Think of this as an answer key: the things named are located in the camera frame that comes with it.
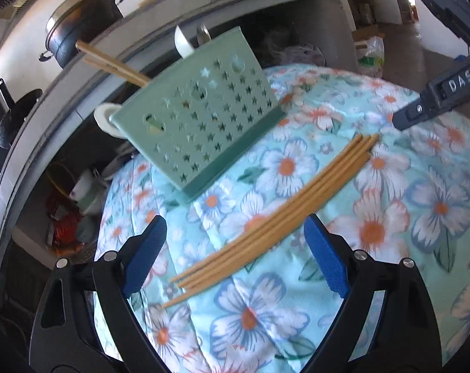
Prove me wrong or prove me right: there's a beige plastic ladle spoon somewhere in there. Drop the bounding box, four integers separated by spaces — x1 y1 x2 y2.
93 103 126 140

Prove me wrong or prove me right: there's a small steel spoon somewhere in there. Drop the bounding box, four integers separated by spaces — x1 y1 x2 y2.
196 24 212 45

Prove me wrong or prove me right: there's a floral turquoise tablecloth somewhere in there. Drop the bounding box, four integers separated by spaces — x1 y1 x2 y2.
96 64 470 372

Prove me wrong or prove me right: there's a wooden chopstick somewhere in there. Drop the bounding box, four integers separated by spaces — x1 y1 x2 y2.
75 40 151 85
163 151 370 308
176 135 373 287
83 57 147 88
183 133 381 292
172 134 377 290

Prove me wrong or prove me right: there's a black frying pan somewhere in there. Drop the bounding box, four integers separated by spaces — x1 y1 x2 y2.
0 78 43 150

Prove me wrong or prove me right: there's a green perforated utensil holder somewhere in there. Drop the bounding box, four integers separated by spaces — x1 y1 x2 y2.
109 27 285 201

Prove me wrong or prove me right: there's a black cooking pot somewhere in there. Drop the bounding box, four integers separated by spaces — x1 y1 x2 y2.
38 0 124 68

